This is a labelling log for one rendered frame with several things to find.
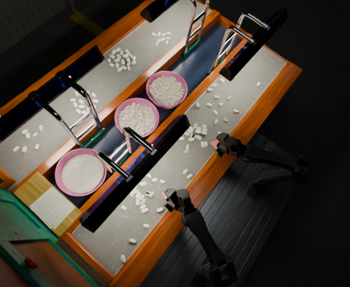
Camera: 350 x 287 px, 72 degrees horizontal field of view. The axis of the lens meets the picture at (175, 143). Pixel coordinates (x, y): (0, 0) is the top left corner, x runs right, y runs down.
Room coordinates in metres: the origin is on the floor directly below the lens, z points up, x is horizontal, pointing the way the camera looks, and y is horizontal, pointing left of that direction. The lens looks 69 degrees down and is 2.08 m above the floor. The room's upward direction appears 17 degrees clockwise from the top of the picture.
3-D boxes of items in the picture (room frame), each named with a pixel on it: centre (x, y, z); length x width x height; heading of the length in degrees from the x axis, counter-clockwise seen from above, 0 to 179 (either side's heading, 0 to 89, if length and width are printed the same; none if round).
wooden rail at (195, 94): (0.69, 0.05, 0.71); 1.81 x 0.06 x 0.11; 157
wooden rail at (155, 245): (0.53, -0.31, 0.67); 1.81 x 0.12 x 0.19; 157
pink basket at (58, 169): (0.19, 0.44, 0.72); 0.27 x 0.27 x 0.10
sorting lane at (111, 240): (0.62, -0.11, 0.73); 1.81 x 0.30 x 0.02; 157
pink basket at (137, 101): (0.60, 0.26, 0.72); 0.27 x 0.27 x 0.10
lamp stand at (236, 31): (1.17, -0.20, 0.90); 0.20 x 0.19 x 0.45; 157
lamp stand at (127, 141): (0.28, 0.19, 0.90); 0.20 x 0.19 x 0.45; 157
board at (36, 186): (-0.01, 0.52, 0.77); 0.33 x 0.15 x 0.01; 67
